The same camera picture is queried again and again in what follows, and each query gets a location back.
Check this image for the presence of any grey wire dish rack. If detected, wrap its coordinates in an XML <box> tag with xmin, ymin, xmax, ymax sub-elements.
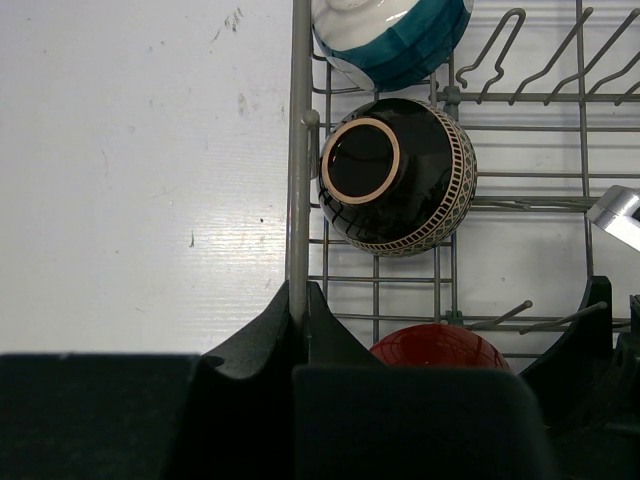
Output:
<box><xmin>309</xmin><ymin>1</ymin><xmax>639</xmax><ymax>368</ymax></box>

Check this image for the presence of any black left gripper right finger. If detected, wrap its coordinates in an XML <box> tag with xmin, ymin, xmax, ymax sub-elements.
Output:
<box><xmin>292</xmin><ymin>282</ymin><xmax>560</xmax><ymax>479</ymax></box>

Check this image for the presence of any brown rimmed cream bowl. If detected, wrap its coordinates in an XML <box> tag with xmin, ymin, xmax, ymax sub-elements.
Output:
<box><xmin>316</xmin><ymin>98</ymin><xmax>478</xmax><ymax>258</ymax></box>

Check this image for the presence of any white ceramic bowl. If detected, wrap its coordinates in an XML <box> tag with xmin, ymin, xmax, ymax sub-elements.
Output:
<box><xmin>370</xmin><ymin>324</ymin><xmax>511</xmax><ymax>371</ymax></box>

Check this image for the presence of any dark teal white bowl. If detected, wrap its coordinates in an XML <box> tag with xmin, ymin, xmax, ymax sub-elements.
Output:
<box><xmin>311</xmin><ymin>0</ymin><xmax>474</xmax><ymax>92</ymax></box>

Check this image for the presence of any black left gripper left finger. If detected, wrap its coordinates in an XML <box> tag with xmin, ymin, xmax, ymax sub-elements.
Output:
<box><xmin>1</xmin><ymin>287</ymin><xmax>294</xmax><ymax>479</ymax></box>

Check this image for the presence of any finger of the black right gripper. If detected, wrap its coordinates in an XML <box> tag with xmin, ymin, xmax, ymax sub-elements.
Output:
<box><xmin>521</xmin><ymin>276</ymin><xmax>639</xmax><ymax>479</ymax></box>

